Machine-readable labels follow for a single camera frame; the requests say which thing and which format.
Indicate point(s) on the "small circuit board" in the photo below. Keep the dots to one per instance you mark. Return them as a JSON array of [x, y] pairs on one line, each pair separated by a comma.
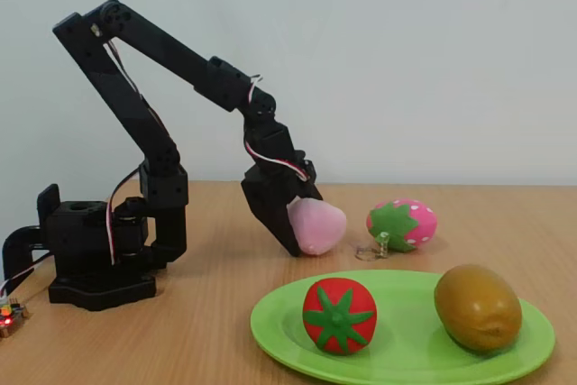
[[11, 317]]

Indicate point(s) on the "black table clamp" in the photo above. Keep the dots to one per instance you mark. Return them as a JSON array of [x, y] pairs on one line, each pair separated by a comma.
[[13, 241]]

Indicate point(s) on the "pink toy strawberry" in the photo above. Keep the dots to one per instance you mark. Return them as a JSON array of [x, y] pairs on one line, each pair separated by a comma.
[[421, 225]]

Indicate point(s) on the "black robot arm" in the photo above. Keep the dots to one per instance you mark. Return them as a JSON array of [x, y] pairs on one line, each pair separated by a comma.
[[130, 101]]

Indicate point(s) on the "green oval plate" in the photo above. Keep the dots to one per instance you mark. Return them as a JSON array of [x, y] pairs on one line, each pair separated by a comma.
[[405, 349]]

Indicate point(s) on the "brown toy kiwi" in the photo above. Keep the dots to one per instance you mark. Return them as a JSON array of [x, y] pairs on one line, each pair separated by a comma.
[[478, 308]]

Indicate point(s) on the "red toy tomato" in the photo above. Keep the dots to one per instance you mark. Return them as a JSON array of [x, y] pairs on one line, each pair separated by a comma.
[[338, 313]]

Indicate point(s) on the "pink plush peach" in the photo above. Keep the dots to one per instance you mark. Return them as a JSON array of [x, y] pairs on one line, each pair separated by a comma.
[[315, 227]]

